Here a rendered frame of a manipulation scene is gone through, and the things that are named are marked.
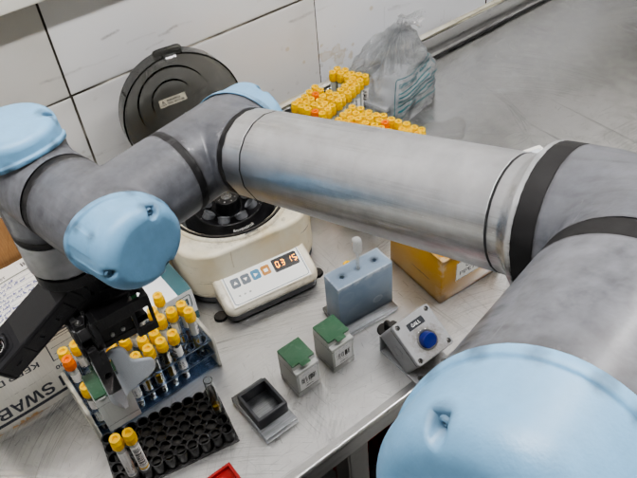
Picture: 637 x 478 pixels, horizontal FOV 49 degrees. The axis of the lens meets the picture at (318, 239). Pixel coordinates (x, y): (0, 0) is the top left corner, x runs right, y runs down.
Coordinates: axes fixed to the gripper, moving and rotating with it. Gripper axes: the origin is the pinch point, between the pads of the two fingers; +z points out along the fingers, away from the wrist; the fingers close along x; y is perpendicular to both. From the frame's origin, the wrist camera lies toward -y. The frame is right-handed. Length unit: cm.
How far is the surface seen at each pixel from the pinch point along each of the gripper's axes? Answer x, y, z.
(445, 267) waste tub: -1, 52, 14
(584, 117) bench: 18, 109, 22
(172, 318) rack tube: 14.5, 13.0, 11.4
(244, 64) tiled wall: 57, 52, 4
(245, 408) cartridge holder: 0.2, 15.2, 19.5
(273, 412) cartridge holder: -3.3, 17.9, 18.7
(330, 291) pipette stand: 6.5, 35.2, 14.4
